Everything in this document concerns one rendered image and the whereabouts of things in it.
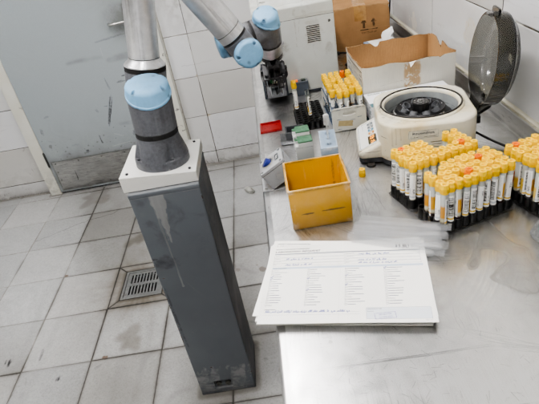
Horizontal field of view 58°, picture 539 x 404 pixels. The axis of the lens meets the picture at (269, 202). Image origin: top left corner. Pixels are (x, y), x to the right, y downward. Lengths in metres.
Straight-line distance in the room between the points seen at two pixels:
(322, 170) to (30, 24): 2.38
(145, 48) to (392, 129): 0.69
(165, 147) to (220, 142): 1.99
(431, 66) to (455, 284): 0.81
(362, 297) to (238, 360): 0.98
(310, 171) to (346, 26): 1.11
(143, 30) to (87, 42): 1.76
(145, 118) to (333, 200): 0.55
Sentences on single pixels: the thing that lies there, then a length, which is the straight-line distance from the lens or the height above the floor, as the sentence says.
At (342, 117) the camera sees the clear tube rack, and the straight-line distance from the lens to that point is 1.45.
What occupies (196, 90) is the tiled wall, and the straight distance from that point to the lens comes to 3.18.
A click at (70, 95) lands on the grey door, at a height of 0.65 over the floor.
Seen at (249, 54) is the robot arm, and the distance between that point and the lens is 1.31.
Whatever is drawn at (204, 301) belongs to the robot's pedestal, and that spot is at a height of 0.45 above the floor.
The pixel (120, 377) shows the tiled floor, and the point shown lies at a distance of 2.12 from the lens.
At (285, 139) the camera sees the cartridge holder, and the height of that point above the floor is 0.89.
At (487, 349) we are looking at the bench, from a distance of 0.83.
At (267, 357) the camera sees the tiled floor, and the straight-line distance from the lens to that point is 1.98.
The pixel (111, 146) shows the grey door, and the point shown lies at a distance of 3.36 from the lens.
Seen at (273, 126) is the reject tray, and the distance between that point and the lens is 1.56.
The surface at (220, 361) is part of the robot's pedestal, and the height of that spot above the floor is 0.16.
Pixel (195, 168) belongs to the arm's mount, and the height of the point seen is 0.91.
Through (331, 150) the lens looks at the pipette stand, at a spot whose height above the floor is 0.97.
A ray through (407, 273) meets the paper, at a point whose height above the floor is 0.89.
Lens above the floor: 1.50
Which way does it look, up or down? 32 degrees down
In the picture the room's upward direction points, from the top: 11 degrees counter-clockwise
